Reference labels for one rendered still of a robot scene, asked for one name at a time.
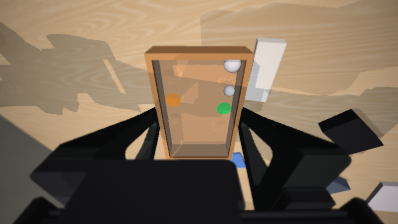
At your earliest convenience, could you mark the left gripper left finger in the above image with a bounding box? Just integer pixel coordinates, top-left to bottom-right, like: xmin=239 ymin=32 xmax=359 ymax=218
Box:
xmin=47 ymin=107 xmax=160 ymax=159

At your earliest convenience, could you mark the white rectangular block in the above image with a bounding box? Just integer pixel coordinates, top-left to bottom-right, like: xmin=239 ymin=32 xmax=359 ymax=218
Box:
xmin=245 ymin=37 xmax=287 ymax=102

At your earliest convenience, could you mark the white flat rectangular card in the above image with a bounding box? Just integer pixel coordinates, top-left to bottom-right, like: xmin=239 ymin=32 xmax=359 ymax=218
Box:
xmin=365 ymin=182 xmax=398 ymax=212

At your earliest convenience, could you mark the wooden ball-in-hole puzzle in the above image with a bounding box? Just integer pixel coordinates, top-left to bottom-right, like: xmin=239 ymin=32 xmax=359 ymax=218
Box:
xmin=144 ymin=46 xmax=254 ymax=160

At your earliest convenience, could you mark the black rectangular block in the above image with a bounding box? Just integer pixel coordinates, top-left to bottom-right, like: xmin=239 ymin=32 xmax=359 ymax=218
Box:
xmin=318 ymin=109 xmax=384 ymax=155

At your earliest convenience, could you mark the grey flat square block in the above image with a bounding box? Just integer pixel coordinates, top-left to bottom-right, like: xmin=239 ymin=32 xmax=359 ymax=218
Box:
xmin=326 ymin=176 xmax=351 ymax=194

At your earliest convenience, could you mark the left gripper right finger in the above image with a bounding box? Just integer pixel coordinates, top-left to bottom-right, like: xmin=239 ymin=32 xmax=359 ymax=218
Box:
xmin=238 ymin=107 xmax=352 ymax=210

